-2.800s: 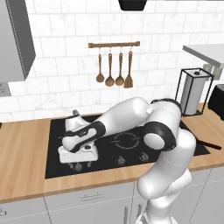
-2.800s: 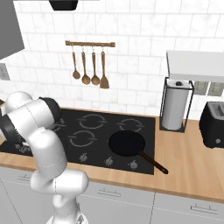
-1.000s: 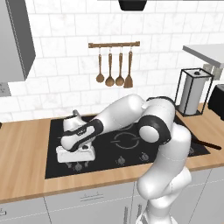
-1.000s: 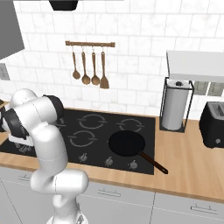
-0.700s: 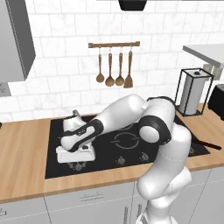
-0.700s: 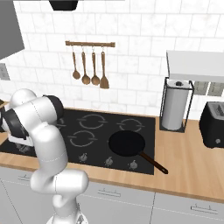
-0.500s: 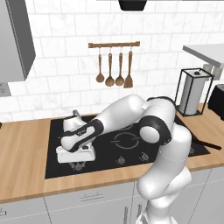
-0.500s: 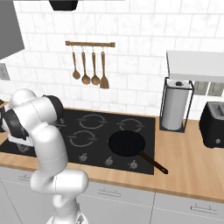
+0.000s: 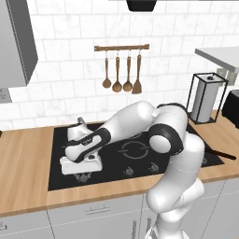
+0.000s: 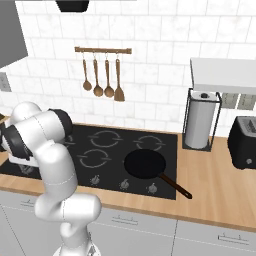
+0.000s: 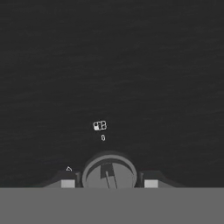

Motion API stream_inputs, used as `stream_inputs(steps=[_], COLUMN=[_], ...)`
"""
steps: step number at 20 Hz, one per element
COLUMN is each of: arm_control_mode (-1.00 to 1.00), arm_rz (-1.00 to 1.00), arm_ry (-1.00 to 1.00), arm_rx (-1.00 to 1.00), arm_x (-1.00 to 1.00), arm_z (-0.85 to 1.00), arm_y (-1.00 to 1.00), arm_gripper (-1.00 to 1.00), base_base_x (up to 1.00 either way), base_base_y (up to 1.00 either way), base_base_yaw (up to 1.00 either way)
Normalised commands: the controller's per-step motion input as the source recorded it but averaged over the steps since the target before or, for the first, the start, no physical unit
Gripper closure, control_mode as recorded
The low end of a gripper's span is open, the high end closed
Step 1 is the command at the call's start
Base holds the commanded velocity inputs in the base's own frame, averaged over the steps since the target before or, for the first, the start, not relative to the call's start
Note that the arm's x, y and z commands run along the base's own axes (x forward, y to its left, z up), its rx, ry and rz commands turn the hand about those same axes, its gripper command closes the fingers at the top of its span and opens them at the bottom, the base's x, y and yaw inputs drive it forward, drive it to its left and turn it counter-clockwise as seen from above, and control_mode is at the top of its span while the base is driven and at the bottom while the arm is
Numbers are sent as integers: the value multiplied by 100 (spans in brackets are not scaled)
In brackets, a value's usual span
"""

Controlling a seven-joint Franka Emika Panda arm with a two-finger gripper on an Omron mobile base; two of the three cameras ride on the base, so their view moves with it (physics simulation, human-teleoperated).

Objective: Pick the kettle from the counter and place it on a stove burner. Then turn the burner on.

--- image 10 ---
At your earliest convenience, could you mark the black wire towel holder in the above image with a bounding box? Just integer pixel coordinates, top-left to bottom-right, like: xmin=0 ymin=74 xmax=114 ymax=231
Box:
xmin=181 ymin=87 xmax=223 ymax=153

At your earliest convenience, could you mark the grey drawer front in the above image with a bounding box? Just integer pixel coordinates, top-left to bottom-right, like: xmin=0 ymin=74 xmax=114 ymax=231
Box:
xmin=172 ymin=219 xmax=256 ymax=256
xmin=87 ymin=206 xmax=178 ymax=256
xmin=0 ymin=190 xmax=43 ymax=214

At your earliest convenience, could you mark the black frying pan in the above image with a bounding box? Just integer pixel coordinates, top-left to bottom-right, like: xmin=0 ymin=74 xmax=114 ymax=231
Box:
xmin=123 ymin=148 xmax=194 ymax=200

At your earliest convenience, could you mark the white wall shelf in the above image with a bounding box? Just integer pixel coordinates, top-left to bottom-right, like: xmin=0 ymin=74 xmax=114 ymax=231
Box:
xmin=189 ymin=57 xmax=256 ymax=96

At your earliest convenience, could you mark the black glass hob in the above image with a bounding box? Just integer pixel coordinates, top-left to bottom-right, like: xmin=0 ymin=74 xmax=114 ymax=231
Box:
xmin=0 ymin=123 xmax=179 ymax=201

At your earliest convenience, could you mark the grey wall socket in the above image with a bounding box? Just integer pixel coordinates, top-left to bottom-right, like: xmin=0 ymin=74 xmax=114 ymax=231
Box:
xmin=0 ymin=71 xmax=13 ymax=93

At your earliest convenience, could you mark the grey drawer handle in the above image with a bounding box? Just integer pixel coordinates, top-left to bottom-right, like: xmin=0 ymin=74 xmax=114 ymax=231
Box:
xmin=19 ymin=199 xmax=38 ymax=207
xmin=217 ymin=233 xmax=250 ymax=246

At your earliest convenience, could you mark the grey cupboard door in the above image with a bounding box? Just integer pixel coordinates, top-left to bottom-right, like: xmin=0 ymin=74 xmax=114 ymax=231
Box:
xmin=0 ymin=205 xmax=66 ymax=256

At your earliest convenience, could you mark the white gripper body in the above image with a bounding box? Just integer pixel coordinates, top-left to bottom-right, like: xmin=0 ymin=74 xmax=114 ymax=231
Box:
xmin=7 ymin=153 xmax=40 ymax=168

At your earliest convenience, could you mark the black extractor hood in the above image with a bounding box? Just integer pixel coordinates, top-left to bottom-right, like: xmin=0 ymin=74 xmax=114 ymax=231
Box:
xmin=54 ymin=0 xmax=91 ymax=14

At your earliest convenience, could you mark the grey hob knob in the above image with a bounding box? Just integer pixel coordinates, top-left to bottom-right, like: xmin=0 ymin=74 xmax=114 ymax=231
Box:
xmin=147 ymin=182 xmax=159 ymax=195
xmin=20 ymin=165 xmax=35 ymax=176
xmin=119 ymin=178 xmax=131 ymax=190
xmin=89 ymin=174 xmax=101 ymax=187

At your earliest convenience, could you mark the grey wall cupboard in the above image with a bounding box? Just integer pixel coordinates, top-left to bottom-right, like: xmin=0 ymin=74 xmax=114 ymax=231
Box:
xmin=0 ymin=0 xmax=29 ymax=70

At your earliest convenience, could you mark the wooden utensil rail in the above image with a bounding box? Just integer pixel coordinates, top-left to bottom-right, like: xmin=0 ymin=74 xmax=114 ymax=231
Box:
xmin=74 ymin=46 xmax=133 ymax=55

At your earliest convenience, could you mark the small wooden spoon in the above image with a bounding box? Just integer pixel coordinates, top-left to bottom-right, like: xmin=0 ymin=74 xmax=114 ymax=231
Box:
xmin=82 ymin=58 xmax=93 ymax=92

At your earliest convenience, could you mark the white paper towel roll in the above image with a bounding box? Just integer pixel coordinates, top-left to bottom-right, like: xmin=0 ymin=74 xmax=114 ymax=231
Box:
xmin=184 ymin=91 xmax=218 ymax=150

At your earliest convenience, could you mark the wooden spatula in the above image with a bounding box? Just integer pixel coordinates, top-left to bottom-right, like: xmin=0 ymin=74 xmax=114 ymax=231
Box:
xmin=113 ymin=58 xmax=126 ymax=103

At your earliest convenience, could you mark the black toaster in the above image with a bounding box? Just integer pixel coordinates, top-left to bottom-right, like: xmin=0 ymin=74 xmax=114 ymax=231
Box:
xmin=227 ymin=115 xmax=256 ymax=171

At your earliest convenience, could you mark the wooden ladle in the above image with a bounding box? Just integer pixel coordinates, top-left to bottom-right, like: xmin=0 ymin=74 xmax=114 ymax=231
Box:
xmin=103 ymin=59 xmax=115 ymax=99
xmin=92 ymin=58 xmax=104 ymax=98

